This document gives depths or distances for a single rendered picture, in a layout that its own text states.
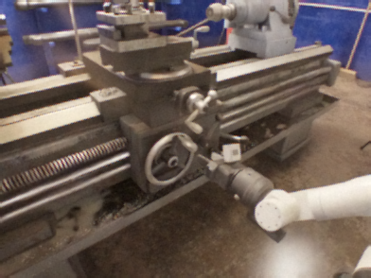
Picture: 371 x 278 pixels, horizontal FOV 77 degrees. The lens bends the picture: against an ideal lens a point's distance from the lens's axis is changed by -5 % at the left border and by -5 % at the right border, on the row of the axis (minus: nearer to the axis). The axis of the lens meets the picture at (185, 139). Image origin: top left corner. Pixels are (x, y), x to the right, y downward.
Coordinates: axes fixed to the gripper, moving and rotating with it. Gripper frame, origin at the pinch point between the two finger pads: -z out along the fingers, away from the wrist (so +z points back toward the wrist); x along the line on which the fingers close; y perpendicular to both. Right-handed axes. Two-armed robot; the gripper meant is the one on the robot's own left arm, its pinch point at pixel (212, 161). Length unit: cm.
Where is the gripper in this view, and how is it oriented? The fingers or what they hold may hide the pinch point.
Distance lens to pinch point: 70.8
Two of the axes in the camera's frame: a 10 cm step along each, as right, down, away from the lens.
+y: 2.4, -9.0, -3.7
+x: 7.5, -0.7, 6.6
